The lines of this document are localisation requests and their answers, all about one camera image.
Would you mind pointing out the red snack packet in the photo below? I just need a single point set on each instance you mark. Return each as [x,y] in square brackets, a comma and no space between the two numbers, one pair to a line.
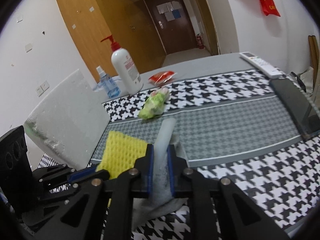
[161,77]

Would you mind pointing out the white lotion pump bottle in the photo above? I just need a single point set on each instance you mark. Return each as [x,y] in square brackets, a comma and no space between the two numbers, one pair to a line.
[125,67]

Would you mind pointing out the grey cloth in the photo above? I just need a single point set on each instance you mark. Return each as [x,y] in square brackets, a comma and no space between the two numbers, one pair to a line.
[144,210]

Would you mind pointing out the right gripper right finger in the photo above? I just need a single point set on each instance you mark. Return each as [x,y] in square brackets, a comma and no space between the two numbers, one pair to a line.
[218,208]

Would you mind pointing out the red fire extinguisher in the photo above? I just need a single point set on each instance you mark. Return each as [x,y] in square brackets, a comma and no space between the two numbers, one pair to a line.
[200,41]

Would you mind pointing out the brown side door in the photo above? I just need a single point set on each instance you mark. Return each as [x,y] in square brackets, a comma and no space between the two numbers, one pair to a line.
[209,26]

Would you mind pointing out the wall socket and switch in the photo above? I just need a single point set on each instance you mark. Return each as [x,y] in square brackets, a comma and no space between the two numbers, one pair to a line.
[42,88]

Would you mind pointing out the white remote control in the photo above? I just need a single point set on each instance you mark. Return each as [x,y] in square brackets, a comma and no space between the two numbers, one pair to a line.
[266,68]

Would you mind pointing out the green plastic snack bag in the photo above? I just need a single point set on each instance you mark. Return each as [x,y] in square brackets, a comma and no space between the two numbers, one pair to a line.
[155,103]

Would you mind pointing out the wooden wardrobe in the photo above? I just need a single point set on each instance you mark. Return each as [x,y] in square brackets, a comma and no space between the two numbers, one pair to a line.
[90,22]

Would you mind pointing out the white styrofoam box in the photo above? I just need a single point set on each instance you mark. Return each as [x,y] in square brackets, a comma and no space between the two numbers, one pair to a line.
[68,122]

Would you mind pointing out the blue spray bottle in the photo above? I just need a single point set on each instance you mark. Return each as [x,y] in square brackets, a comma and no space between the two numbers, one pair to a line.
[108,83]

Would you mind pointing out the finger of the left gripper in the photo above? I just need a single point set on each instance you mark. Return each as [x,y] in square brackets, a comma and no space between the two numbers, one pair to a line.
[85,179]
[83,173]

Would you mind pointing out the yellow mesh sponge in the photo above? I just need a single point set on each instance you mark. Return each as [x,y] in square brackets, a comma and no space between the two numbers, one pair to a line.
[120,153]

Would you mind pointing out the black smartphone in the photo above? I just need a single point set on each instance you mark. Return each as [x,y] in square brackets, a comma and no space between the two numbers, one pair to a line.
[303,112]

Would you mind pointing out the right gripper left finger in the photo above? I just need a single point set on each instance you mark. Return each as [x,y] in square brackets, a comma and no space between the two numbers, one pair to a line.
[103,209]

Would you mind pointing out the dark brown entrance door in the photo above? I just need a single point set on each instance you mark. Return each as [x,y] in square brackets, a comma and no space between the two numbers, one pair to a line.
[173,24]

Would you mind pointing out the houndstooth table mat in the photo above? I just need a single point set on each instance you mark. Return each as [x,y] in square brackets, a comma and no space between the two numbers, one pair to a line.
[233,125]

